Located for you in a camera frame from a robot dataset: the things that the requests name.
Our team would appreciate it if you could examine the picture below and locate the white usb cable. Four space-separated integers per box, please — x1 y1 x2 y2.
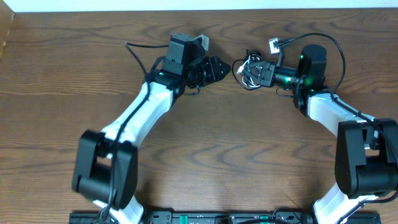
236 57 262 90

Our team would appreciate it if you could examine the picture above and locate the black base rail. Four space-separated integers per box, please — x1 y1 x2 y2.
68 209 382 224

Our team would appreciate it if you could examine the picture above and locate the black usb cable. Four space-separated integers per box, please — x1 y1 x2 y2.
231 49 265 91

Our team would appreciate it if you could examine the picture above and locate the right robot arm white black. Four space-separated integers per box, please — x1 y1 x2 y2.
238 45 397 223

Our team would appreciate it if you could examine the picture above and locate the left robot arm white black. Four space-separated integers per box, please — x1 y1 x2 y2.
69 33 231 223

